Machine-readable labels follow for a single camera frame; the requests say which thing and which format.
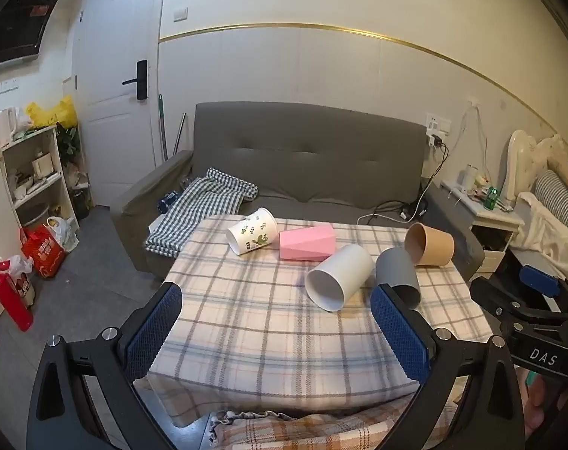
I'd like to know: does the orange plaid blanket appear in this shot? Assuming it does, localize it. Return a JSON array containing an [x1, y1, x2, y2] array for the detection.
[[209, 403, 458, 450]]

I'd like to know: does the white plastic bag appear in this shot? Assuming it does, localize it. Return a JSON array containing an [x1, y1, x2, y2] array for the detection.
[[45, 216, 80, 251]]

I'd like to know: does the black door handle lock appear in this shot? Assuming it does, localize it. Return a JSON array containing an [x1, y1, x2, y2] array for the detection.
[[122, 60, 149, 101]]

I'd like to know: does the plaid tablecloth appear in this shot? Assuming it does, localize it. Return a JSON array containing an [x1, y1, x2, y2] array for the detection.
[[134, 216, 500, 427]]

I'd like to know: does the white leaf-print cup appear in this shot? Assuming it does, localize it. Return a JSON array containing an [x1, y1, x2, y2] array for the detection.
[[227, 207, 279, 256]]

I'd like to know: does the white cable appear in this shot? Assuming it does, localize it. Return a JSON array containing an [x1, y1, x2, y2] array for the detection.
[[453, 100, 492, 183]]

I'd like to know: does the striped pillow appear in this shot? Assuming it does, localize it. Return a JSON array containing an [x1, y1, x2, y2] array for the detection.
[[533, 170, 568, 249]]

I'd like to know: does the white bed headboard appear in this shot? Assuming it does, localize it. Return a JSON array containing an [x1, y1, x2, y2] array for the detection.
[[505, 130, 568, 198]]

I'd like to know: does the person's right hand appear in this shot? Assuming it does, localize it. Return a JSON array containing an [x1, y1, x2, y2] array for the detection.
[[522, 369, 557, 442]]

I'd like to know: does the red fire extinguisher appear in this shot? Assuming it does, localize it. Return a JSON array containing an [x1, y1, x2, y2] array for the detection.
[[0, 262, 34, 332]]

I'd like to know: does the yellow plastic bag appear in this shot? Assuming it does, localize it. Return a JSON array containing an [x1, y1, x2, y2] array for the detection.
[[26, 96, 78, 129]]

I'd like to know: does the black television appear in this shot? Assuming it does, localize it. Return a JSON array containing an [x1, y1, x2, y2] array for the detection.
[[0, 0, 64, 73]]

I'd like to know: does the metal pole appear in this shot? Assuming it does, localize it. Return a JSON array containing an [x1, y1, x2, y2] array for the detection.
[[174, 112, 188, 155]]

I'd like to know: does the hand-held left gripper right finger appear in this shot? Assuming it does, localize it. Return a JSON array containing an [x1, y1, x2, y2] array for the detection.
[[369, 282, 529, 450]]

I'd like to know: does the white shelf unit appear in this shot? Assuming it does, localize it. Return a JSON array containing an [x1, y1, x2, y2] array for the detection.
[[0, 124, 81, 237]]

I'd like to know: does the white bed sheet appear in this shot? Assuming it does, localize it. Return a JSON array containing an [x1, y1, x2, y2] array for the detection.
[[511, 192, 568, 263]]

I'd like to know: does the red paper bag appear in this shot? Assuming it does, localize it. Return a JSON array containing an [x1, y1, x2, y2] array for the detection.
[[20, 224, 68, 278]]

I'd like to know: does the grey cup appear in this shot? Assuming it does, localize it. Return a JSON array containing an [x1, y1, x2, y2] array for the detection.
[[376, 247, 422, 310]]

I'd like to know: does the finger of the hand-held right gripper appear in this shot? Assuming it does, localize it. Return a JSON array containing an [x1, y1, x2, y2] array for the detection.
[[470, 277, 568, 328], [500, 249, 568, 312]]

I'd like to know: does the grey sofa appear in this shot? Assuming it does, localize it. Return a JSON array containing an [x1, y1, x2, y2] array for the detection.
[[110, 102, 484, 287]]

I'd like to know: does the green checked cloth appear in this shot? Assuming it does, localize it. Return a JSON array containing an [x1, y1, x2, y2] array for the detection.
[[146, 168, 259, 258]]

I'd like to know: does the white electric kettle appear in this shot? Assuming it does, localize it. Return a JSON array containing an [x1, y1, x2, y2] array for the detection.
[[0, 107, 20, 148]]

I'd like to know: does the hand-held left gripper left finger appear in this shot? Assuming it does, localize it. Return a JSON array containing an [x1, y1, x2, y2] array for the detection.
[[26, 281, 184, 450]]

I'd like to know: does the black cable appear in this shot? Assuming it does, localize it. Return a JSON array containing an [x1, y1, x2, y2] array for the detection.
[[356, 142, 450, 226]]

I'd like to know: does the wall power outlet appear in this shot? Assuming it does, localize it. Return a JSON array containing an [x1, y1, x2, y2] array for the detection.
[[424, 111, 452, 148]]

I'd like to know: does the pink faceted cup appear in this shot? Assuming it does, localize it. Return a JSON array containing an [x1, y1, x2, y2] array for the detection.
[[278, 224, 337, 261]]

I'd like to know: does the white nightstand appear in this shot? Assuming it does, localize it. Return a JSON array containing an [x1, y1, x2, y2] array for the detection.
[[441, 179, 524, 282]]

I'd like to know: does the brown paper cup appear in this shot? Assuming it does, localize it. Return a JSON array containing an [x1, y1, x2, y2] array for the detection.
[[404, 223, 455, 268]]

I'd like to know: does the plain white cup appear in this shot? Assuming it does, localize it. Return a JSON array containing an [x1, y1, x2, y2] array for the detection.
[[305, 244, 375, 312]]

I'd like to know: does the white door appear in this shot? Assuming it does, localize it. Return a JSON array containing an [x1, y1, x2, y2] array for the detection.
[[73, 0, 165, 208]]

